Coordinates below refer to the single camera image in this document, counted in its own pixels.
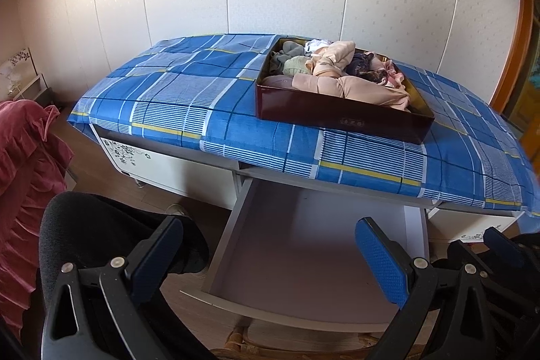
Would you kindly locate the peach garment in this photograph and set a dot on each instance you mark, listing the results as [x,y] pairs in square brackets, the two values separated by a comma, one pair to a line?
[350,88]

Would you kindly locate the brown lace garment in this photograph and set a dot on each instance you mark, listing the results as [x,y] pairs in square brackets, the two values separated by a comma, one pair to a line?
[365,67]

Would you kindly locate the pinkish grey small garment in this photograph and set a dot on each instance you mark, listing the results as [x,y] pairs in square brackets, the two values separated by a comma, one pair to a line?
[278,81]

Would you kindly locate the person's left leg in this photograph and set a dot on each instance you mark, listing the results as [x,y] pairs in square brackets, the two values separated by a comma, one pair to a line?
[105,225]

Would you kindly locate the rattan chair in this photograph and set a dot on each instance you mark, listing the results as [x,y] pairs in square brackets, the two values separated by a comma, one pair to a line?
[274,343]

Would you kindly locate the blue plaid cloth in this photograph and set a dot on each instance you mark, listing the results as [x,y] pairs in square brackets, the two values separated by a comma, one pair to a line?
[190,90]

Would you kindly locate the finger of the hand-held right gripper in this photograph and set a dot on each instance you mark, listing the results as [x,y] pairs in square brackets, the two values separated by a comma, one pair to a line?
[506,248]
[468,252]

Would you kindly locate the cream knitted hat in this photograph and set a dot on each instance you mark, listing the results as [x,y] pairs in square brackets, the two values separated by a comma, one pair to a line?
[297,67]

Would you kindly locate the white cabinet drawer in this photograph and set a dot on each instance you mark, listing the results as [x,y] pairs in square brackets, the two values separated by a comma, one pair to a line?
[303,250]

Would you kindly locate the wooden door frame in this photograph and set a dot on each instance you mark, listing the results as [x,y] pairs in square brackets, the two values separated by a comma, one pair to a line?
[519,69]

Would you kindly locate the beige garment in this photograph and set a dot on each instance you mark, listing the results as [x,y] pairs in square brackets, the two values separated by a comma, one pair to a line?
[337,54]

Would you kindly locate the person's left white shoe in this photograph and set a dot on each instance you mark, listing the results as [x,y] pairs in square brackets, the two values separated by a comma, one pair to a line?
[176,210]

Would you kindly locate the red ruffled cloth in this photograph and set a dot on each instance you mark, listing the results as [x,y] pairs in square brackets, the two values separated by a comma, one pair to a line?
[25,174]

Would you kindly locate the white lace-trimmed garment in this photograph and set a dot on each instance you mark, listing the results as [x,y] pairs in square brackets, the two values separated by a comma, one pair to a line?
[316,46]

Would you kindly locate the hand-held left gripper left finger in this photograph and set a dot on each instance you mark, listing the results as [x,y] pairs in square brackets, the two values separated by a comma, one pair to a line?
[156,258]

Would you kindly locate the pink garment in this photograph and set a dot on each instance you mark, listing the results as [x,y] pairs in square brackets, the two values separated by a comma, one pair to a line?
[394,75]

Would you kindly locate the white cabinet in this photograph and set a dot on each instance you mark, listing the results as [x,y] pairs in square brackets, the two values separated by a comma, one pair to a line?
[168,166]

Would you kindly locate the white shelf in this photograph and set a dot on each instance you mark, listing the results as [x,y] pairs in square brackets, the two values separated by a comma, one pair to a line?
[25,81]

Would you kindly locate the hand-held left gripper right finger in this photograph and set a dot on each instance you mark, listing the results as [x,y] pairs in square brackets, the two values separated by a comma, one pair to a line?
[379,258]

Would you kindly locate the dark brown box gold inside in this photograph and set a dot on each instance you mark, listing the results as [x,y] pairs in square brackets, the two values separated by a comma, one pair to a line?
[337,119]

